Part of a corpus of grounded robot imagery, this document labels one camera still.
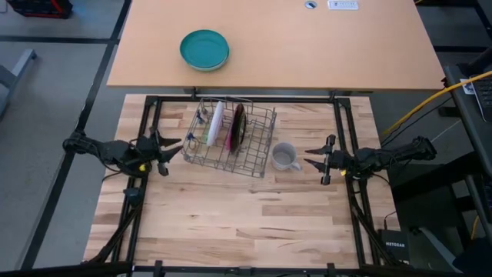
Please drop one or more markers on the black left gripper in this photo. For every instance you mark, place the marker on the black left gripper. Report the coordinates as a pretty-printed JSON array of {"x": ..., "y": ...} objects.
[{"x": 148, "y": 155}]

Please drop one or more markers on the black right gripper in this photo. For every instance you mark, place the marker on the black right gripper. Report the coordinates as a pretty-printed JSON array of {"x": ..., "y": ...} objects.
[{"x": 344, "y": 161}]

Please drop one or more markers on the grey floral mug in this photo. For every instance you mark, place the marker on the grey floral mug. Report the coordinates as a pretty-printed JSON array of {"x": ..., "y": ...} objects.
[{"x": 282, "y": 155}]

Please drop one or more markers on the white plate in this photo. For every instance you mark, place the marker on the white plate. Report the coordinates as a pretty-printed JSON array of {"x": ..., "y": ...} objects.
[{"x": 215, "y": 123}]

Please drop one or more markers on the pink plastic plate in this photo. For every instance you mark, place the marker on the pink plastic plate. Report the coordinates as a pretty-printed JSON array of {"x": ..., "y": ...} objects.
[{"x": 240, "y": 125}]

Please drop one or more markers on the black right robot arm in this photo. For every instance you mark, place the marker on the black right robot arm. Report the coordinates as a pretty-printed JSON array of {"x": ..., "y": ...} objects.
[{"x": 399, "y": 154}]

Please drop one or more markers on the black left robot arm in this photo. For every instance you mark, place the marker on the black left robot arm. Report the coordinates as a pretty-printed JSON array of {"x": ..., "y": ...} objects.
[{"x": 111, "y": 151}]

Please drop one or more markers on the teal plate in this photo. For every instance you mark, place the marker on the teal plate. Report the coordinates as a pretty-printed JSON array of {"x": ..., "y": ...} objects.
[{"x": 203, "y": 49}]

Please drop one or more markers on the tan wooden desk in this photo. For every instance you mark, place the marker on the tan wooden desk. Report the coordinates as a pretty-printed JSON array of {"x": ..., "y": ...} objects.
[{"x": 288, "y": 46}]

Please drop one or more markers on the dark side table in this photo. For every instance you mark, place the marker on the dark side table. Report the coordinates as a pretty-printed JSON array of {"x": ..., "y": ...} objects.
[{"x": 461, "y": 115}]

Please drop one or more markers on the white power strip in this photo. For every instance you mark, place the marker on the white power strip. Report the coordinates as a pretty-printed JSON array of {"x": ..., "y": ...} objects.
[{"x": 342, "y": 4}]

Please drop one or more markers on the white paper label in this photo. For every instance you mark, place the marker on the white paper label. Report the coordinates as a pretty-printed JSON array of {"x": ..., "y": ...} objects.
[{"x": 467, "y": 86}]

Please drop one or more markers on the grey table leg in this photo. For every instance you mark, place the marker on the grey table leg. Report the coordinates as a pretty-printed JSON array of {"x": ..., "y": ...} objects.
[{"x": 19, "y": 65}]

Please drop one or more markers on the black keyboard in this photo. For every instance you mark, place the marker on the black keyboard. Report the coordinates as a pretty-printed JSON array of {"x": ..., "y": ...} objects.
[{"x": 485, "y": 96}]

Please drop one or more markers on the black and red crate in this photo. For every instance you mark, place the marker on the black and red crate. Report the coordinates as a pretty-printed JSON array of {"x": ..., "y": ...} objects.
[{"x": 38, "y": 7}]

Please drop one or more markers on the black metal table frame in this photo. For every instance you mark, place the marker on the black metal table frame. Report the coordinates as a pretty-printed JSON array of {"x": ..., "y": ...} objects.
[{"x": 300, "y": 101}]

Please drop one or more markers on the black Netgear network switch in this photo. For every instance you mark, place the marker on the black Netgear network switch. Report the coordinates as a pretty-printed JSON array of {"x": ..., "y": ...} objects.
[{"x": 394, "y": 244}]

